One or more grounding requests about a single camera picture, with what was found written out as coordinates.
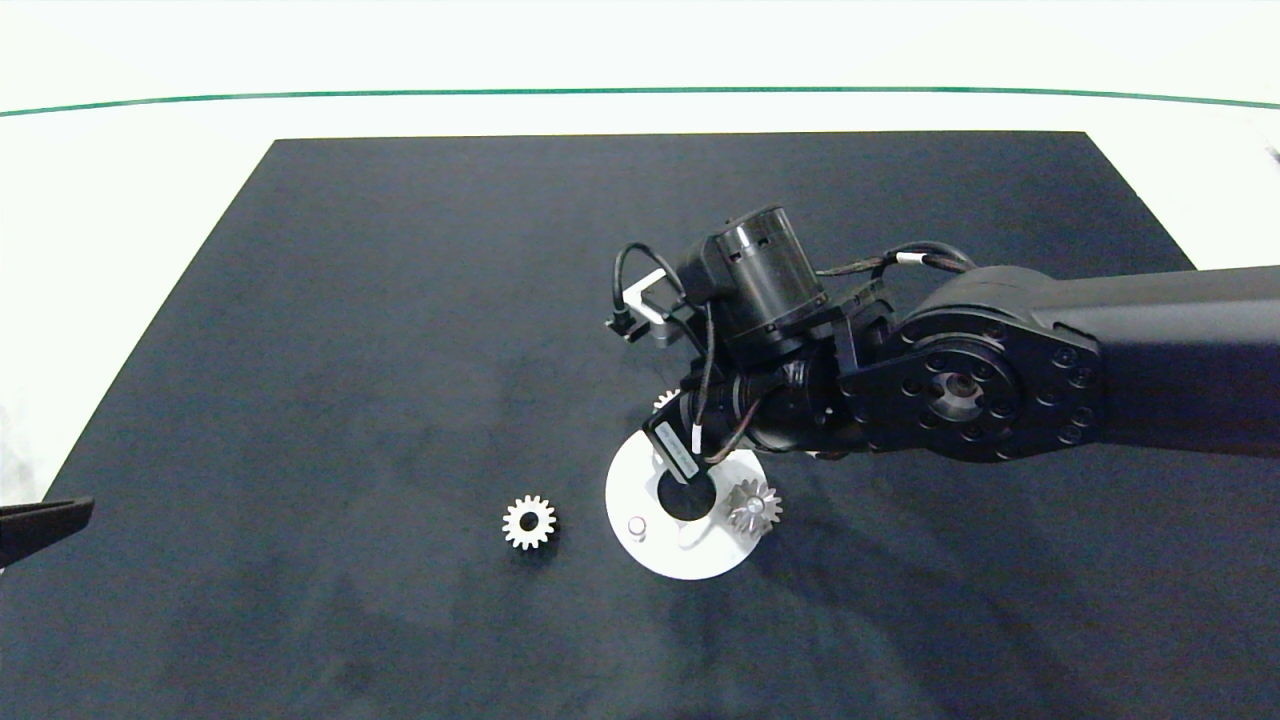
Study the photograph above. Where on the small steel gear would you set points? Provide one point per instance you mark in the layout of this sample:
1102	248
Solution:
663	402
766	513
541	527

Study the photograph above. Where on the round white pin plate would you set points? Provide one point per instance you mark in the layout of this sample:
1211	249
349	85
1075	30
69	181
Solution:
622	495

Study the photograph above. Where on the dark mat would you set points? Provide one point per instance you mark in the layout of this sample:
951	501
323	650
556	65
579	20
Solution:
350	350

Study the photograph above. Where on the boxy wrist camera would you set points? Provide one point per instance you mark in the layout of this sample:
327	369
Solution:
655	322

